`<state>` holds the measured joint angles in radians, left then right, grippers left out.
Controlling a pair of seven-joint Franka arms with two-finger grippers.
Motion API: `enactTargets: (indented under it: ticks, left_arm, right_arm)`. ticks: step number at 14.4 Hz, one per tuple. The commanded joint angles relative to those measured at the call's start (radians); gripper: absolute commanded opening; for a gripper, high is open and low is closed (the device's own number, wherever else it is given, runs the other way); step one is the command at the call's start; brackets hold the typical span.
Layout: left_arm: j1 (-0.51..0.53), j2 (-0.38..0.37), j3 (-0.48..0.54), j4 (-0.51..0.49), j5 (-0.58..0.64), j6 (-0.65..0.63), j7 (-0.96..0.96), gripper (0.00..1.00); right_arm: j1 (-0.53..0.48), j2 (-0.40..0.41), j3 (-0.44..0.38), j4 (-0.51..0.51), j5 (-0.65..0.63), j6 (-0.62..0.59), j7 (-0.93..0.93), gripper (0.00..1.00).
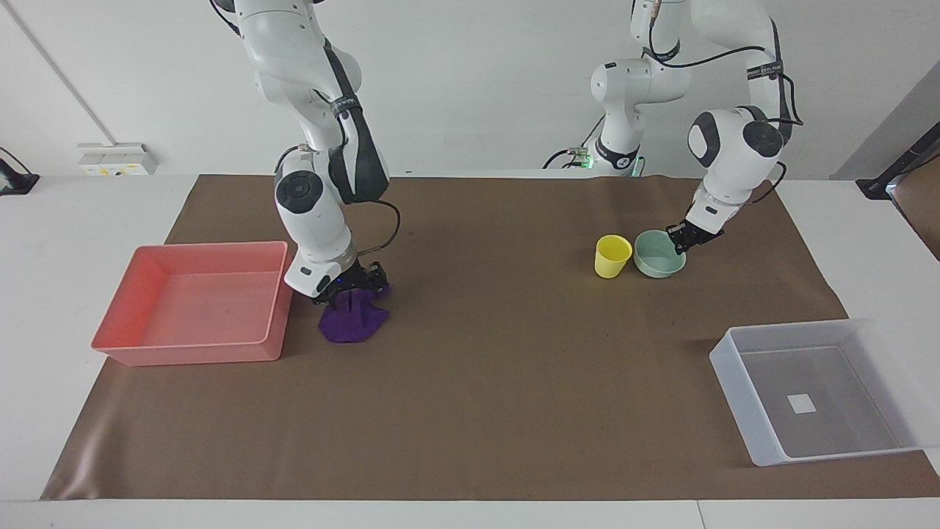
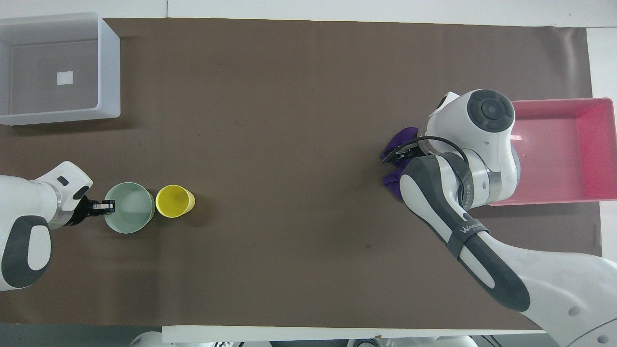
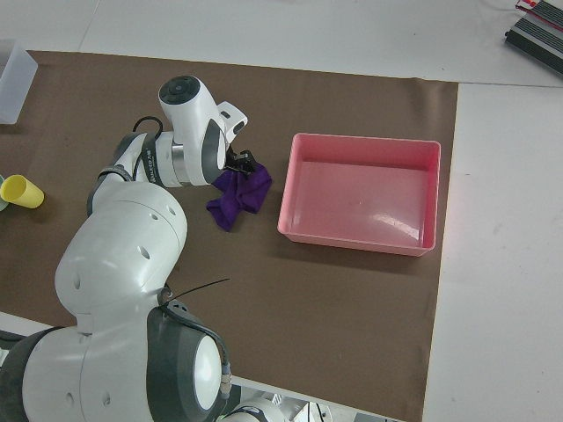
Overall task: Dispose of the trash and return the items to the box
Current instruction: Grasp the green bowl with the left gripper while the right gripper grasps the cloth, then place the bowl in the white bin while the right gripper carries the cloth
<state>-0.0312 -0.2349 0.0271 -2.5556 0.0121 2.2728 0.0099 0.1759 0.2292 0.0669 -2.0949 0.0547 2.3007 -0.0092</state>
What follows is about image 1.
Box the pale green bowl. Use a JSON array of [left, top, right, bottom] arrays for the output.
[[634, 230, 688, 279]]

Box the black stand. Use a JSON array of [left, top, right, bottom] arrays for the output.
[[856, 123, 940, 201], [0, 147, 40, 196]]

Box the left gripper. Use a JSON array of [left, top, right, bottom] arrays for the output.
[[665, 220, 726, 256]]

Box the yellow plastic cup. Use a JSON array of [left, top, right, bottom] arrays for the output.
[[594, 234, 633, 279]]

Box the purple cloth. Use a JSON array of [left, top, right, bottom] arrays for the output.
[[318, 285, 391, 345]]

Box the pink plastic bin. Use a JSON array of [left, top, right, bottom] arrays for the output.
[[91, 241, 296, 367]]

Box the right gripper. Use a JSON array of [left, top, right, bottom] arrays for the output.
[[313, 259, 391, 306]]

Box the clear plastic bin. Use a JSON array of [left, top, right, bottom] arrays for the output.
[[709, 318, 940, 467]]

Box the white wall socket box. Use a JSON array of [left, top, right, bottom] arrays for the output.
[[78, 143, 159, 176]]

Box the black cable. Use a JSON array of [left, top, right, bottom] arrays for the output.
[[646, 0, 805, 206], [543, 116, 607, 170], [275, 145, 402, 255]]

